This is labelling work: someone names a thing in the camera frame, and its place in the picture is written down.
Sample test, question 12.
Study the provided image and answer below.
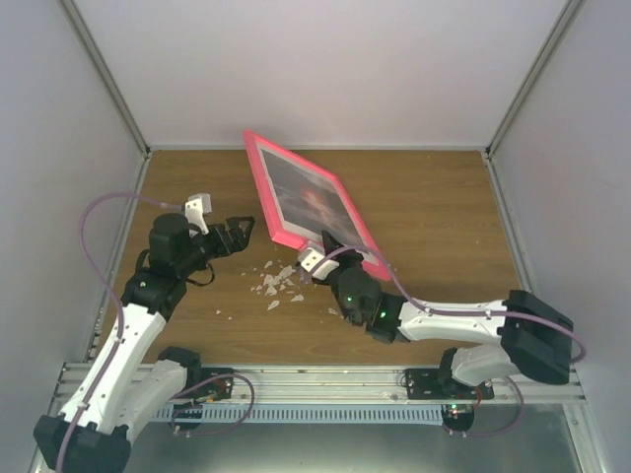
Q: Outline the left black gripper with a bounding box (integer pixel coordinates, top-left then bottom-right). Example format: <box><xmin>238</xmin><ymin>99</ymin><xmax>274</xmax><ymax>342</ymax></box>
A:
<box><xmin>176</xmin><ymin>215</ymin><xmax>253</xmax><ymax>276</ymax></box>

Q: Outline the pink photo frame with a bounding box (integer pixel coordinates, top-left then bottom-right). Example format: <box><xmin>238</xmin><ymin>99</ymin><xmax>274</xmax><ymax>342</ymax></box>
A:
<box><xmin>243</xmin><ymin>130</ymin><xmax>378</xmax><ymax>250</ymax></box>

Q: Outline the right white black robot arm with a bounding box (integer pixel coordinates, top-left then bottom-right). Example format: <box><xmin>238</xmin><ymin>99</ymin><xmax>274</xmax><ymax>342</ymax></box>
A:
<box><xmin>298</xmin><ymin>232</ymin><xmax>578</xmax><ymax>399</ymax></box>

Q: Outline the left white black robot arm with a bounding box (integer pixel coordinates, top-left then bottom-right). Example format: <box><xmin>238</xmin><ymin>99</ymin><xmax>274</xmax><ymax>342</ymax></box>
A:
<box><xmin>34</xmin><ymin>212</ymin><xmax>255</xmax><ymax>472</ymax></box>

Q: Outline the sunset photo print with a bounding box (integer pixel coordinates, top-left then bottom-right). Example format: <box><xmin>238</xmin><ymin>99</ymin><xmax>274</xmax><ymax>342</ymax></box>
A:
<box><xmin>261</xmin><ymin>149</ymin><xmax>364</xmax><ymax>244</ymax></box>

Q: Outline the white debris pile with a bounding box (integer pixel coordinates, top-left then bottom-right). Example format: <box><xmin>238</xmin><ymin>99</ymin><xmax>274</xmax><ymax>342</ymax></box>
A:
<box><xmin>249</xmin><ymin>260</ymin><xmax>306</xmax><ymax>311</ymax></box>

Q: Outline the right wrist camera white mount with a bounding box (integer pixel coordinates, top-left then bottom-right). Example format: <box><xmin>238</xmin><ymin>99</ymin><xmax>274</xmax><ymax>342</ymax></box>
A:
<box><xmin>297</xmin><ymin>243</ymin><xmax>339</xmax><ymax>281</ymax></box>

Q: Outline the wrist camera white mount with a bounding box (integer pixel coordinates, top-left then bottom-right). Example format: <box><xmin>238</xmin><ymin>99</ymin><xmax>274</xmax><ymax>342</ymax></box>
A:
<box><xmin>297</xmin><ymin>243</ymin><xmax>339</xmax><ymax>281</ymax></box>
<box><xmin>184</xmin><ymin>193</ymin><xmax>212</xmax><ymax>235</ymax></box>

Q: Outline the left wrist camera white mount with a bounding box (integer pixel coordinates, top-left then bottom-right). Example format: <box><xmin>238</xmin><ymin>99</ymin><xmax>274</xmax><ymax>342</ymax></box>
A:
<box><xmin>184</xmin><ymin>193</ymin><xmax>212</xmax><ymax>235</ymax></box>

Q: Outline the aluminium front rail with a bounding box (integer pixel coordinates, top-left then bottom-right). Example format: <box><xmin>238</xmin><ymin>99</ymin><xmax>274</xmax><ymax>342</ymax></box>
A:
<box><xmin>52</xmin><ymin>364</ymin><xmax>586</xmax><ymax>405</ymax></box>

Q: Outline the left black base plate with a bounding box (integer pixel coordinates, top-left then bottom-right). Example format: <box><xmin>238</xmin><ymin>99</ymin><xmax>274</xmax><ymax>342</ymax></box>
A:
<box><xmin>195</xmin><ymin>368</ymin><xmax>235</xmax><ymax>403</ymax></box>

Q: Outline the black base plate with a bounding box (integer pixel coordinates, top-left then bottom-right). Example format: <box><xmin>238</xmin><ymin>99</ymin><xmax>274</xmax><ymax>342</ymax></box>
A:
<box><xmin>195</xmin><ymin>368</ymin><xmax>235</xmax><ymax>403</ymax></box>
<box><xmin>398</xmin><ymin>368</ymin><xmax>495</xmax><ymax>401</ymax></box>

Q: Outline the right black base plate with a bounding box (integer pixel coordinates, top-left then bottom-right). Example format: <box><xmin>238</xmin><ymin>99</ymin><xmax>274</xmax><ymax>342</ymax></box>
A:
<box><xmin>398</xmin><ymin>368</ymin><xmax>495</xmax><ymax>401</ymax></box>

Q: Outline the grey slotted cable duct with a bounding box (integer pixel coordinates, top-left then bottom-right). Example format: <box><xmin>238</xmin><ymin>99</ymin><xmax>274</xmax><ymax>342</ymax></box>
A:
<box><xmin>175</xmin><ymin>404</ymin><xmax>443</xmax><ymax>426</ymax></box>

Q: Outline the left aluminium corner post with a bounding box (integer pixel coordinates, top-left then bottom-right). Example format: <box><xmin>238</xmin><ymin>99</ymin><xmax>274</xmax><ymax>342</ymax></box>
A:
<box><xmin>57</xmin><ymin>0</ymin><xmax>152</xmax><ymax>158</ymax></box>

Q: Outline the aluminium corner post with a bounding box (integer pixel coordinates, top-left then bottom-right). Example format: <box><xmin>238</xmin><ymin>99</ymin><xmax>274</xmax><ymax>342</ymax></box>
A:
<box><xmin>485</xmin><ymin>0</ymin><xmax>585</xmax><ymax>160</ymax></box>
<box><xmin>57</xmin><ymin>0</ymin><xmax>152</xmax><ymax>158</ymax></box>

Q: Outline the right aluminium corner post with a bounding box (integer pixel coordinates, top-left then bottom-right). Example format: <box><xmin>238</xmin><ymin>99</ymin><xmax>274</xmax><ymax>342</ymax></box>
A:
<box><xmin>485</xmin><ymin>0</ymin><xmax>585</xmax><ymax>160</ymax></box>

